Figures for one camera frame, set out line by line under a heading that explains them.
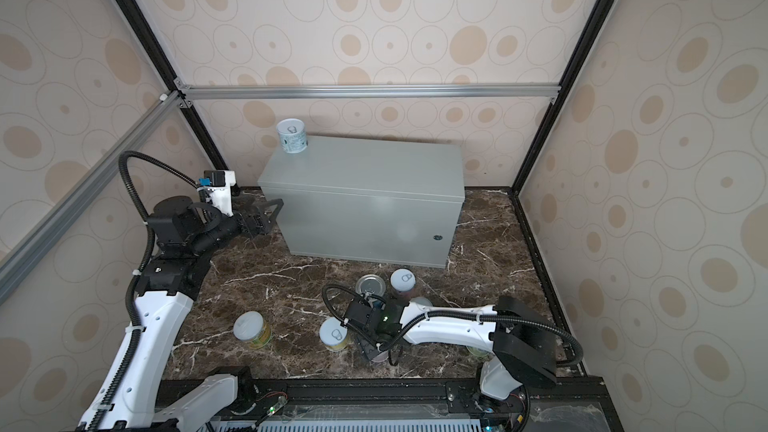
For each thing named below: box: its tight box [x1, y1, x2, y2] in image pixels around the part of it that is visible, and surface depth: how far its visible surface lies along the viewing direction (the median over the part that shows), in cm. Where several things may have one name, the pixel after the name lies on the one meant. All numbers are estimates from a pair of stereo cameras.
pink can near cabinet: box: [390, 268, 417, 297], surface depth 91 cm
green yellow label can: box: [233, 311, 272, 350], surface depth 79 cm
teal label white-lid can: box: [276, 118, 309, 154], surface depth 81 cm
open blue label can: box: [355, 274, 386, 309], surface depth 85 cm
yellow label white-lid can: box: [319, 317, 348, 352], surface depth 81 cm
